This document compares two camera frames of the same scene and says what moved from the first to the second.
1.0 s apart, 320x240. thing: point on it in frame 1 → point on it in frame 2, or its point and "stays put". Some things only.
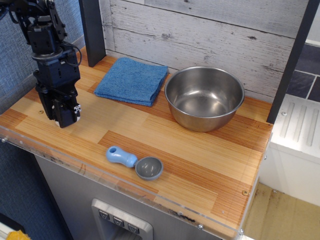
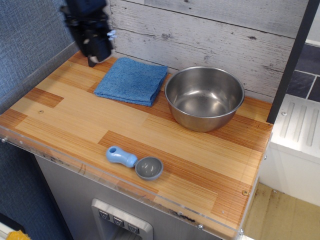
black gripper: x=57 y=72 → x=88 y=19
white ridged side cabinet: x=291 y=165 stays put
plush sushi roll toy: x=66 y=118 → x=94 y=59
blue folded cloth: x=132 y=81 stays put
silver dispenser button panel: x=114 y=222 stays put
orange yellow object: x=18 y=235 stays put
